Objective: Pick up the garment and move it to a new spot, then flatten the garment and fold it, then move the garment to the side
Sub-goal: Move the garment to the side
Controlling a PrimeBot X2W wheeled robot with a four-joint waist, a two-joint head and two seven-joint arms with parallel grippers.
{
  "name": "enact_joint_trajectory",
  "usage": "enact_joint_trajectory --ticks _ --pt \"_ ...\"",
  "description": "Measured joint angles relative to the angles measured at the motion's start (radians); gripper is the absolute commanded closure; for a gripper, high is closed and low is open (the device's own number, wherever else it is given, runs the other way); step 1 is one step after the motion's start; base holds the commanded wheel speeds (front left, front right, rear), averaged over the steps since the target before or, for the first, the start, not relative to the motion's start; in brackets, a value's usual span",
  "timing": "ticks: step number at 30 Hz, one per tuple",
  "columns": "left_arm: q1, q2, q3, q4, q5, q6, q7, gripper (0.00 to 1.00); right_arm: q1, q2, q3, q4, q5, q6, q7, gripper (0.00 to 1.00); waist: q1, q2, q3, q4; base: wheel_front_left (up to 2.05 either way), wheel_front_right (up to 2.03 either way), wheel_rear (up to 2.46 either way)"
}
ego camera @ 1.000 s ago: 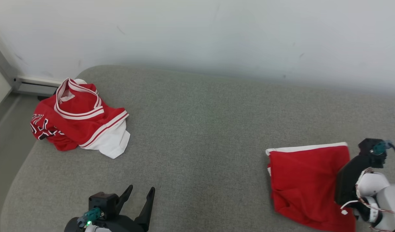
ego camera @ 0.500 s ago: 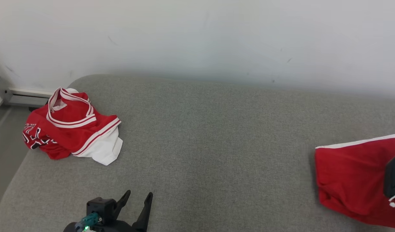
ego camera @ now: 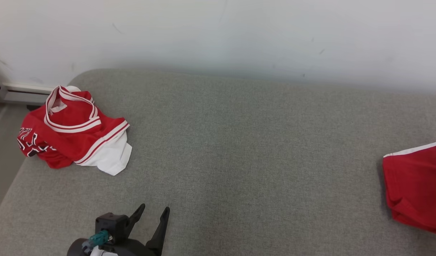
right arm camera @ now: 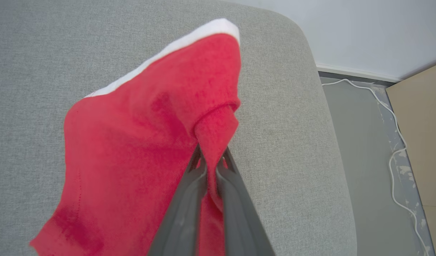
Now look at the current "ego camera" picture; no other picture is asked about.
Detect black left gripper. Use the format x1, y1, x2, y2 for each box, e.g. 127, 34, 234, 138
67, 203, 170, 256

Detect red white basketball jersey shirt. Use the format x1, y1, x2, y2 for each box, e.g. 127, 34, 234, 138
17, 85, 133, 176

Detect red shorts with white trim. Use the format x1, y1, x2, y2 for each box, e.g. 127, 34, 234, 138
383, 140, 436, 237

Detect teal left camera connector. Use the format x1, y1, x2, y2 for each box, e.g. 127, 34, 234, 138
82, 230, 113, 249

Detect white wall baseboard strip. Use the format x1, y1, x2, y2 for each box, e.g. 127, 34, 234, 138
0, 84, 55, 106

